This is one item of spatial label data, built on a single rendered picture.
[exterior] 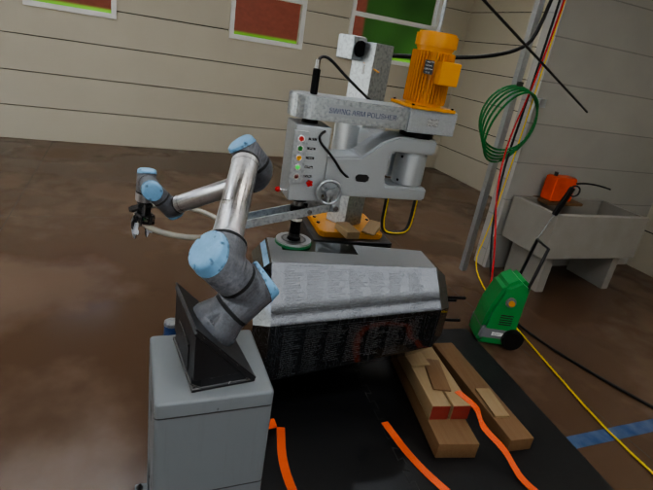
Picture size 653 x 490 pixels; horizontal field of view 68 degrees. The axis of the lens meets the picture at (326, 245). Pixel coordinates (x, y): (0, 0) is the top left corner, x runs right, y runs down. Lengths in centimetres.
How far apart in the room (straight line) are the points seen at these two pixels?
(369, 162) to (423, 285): 78
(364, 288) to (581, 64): 364
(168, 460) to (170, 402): 24
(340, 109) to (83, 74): 632
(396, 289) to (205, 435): 143
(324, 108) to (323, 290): 97
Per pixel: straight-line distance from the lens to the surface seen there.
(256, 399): 176
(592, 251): 562
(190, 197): 235
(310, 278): 265
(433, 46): 284
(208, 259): 157
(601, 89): 589
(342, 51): 342
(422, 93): 284
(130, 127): 864
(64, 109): 870
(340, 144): 342
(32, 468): 279
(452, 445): 291
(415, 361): 321
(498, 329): 408
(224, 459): 193
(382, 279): 278
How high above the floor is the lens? 197
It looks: 22 degrees down
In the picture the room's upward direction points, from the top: 9 degrees clockwise
